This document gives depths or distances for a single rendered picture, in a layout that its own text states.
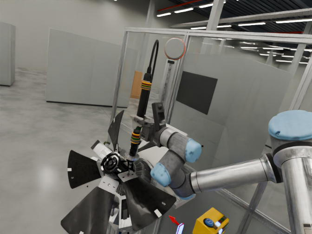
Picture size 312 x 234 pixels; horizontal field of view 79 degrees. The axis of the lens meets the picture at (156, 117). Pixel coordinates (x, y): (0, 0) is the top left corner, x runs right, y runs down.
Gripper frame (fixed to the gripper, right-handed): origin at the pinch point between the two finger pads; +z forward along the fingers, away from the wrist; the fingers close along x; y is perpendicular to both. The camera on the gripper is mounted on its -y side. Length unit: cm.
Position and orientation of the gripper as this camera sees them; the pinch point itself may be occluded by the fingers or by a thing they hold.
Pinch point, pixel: (136, 114)
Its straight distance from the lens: 89.0
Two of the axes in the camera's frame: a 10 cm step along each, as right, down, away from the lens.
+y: -2.1, 9.4, 2.7
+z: -6.8, -3.4, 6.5
